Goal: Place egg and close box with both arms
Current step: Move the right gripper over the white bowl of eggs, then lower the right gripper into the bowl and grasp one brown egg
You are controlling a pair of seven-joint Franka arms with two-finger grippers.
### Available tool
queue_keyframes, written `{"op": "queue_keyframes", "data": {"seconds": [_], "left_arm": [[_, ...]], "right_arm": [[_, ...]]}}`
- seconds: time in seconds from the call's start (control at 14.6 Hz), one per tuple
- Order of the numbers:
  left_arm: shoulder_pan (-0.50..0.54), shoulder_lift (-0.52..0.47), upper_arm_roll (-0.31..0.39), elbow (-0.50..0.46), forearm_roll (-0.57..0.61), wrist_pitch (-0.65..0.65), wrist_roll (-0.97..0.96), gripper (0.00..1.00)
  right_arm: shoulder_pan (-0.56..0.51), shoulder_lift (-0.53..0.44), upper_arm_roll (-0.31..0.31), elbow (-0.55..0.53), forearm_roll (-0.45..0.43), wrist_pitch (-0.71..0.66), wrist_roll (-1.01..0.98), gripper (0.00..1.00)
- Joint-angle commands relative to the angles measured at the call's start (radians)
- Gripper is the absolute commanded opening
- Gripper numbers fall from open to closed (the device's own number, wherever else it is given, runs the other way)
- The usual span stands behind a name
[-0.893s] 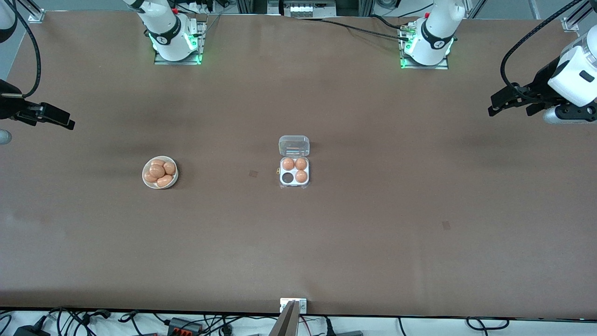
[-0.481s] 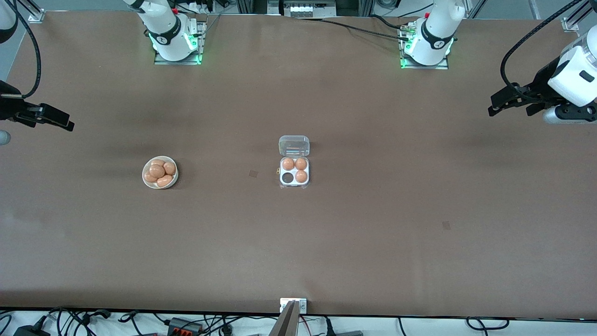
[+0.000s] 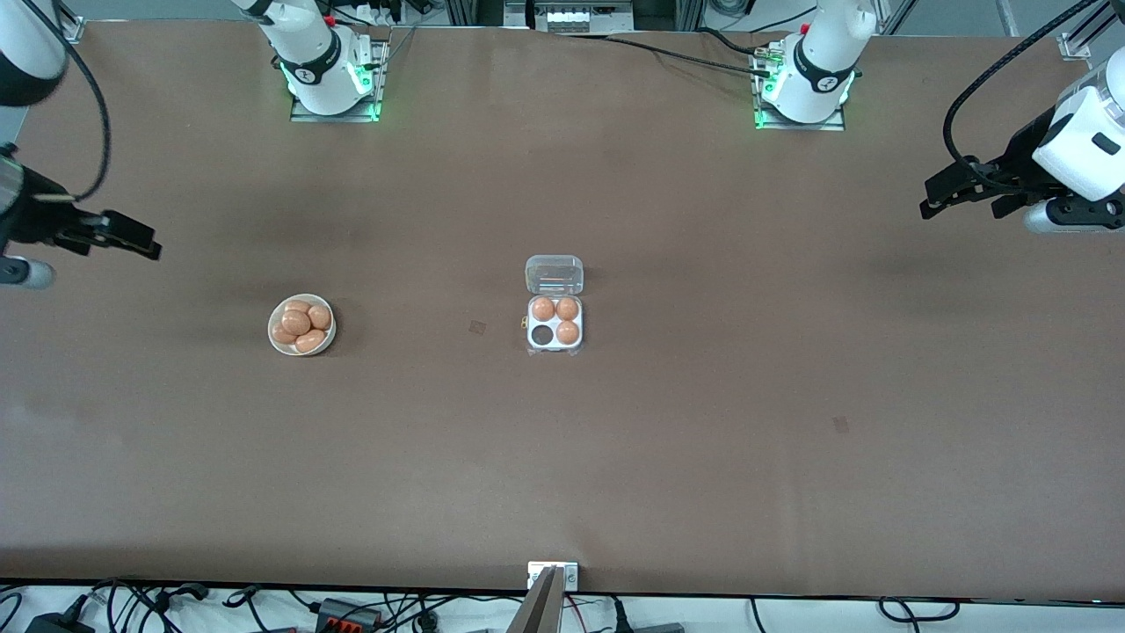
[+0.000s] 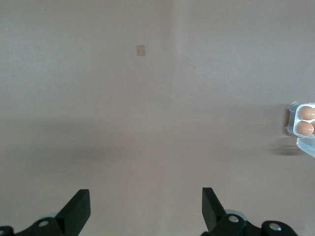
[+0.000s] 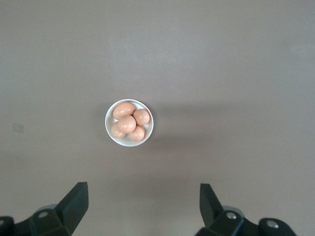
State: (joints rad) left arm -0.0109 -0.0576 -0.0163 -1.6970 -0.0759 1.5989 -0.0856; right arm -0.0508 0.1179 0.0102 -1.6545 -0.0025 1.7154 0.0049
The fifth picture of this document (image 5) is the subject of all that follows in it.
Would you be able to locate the large elongated brown egg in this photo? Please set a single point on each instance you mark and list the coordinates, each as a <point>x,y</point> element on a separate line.
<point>123,110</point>

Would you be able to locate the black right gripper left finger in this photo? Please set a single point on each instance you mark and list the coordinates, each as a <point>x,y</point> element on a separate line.
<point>66,214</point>

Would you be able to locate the white round bowl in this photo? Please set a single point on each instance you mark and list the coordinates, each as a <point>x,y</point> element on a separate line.
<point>123,142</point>

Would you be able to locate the small clear tape patch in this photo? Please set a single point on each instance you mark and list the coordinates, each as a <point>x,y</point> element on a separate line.
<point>18,128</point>

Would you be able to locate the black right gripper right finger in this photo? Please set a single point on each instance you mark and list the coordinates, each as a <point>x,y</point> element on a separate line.
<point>211,216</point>

